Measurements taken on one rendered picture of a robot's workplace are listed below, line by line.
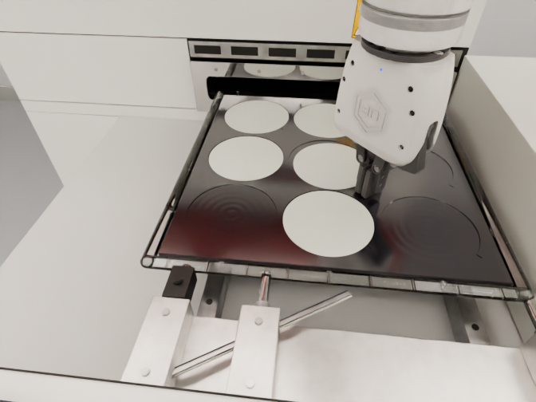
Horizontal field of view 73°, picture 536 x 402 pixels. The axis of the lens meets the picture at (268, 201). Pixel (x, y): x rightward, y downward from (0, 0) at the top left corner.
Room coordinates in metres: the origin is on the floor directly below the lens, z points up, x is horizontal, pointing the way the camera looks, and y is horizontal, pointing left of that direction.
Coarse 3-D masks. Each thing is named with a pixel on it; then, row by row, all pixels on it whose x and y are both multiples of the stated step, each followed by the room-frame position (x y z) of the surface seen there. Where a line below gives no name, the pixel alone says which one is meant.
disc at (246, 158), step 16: (224, 144) 0.43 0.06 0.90; (240, 144) 0.43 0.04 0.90; (256, 144) 0.43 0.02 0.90; (272, 144) 0.43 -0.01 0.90; (224, 160) 0.39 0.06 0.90; (240, 160) 0.39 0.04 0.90; (256, 160) 0.39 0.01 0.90; (272, 160) 0.39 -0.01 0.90; (224, 176) 0.36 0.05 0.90; (240, 176) 0.36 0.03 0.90; (256, 176) 0.35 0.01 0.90
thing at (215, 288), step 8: (208, 280) 0.23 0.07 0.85; (216, 280) 0.23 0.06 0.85; (224, 280) 0.24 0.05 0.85; (208, 288) 0.22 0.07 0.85; (216, 288) 0.22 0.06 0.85; (224, 288) 0.23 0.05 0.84; (208, 296) 0.21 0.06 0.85; (216, 296) 0.21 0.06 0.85; (224, 296) 0.23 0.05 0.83; (200, 304) 0.20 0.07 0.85; (208, 304) 0.20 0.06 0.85; (216, 304) 0.20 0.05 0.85; (200, 312) 0.20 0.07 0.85; (208, 312) 0.20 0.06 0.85; (216, 312) 0.20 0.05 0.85
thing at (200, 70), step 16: (192, 64) 0.61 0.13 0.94; (208, 64) 0.61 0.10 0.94; (224, 64) 0.61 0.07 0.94; (240, 64) 0.60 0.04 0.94; (256, 64) 0.60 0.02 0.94; (272, 64) 0.60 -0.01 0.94; (288, 64) 0.60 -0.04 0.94; (304, 64) 0.60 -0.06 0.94; (320, 64) 0.60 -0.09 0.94; (336, 64) 0.60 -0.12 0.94; (192, 80) 0.61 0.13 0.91; (208, 80) 0.63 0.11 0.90; (304, 80) 0.59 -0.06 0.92; (320, 80) 0.59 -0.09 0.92; (336, 80) 0.58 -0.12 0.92; (208, 96) 0.61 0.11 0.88
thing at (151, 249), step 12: (216, 96) 0.56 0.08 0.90; (216, 108) 0.53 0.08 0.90; (204, 120) 0.49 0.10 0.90; (204, 132) 0.45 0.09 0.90; (192, 156) 0.39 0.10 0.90; (192, 168) 0.38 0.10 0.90; (180, 180) 0.34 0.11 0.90; (180, 192) 0.33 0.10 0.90; (168, 216) 0.28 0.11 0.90; (156, 228) 0.26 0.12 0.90; (156, 240) 0.25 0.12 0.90; (144, 252) 0.23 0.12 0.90; (156, 252) 0.24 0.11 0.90
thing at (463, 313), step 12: (444, 300) 0.22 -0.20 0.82; (456, 300) 0.21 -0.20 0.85; (468, 300) 0.21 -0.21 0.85; (456, 312) 0.20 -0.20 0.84; (468, 312) 0.19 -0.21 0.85; (456, 324) 0.19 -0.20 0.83; (468, 324) 0.18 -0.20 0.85; (480, 324) 0.18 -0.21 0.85; (456, 336) 0.18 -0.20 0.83; (468, 336) 0.17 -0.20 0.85; (480, 336) 0.17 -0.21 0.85
